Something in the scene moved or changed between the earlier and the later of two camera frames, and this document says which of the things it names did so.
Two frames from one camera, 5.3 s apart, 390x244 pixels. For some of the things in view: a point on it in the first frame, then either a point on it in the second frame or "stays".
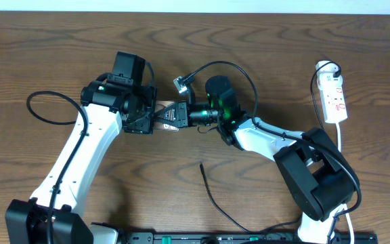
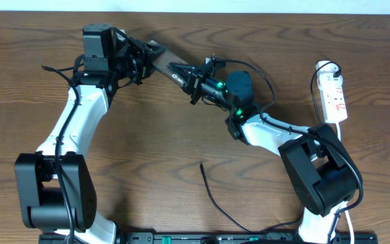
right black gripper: x=179 y=116 to x=198 y=76
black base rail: x=242 y=238 stays
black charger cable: x=338 y=74 stays
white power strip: x=332 y=93 stays
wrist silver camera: x=180 y=85 to x=210 y=59
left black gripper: x=145 y=125 to x=146 y=55
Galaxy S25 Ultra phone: x=158 y=105 to x=166 y=58
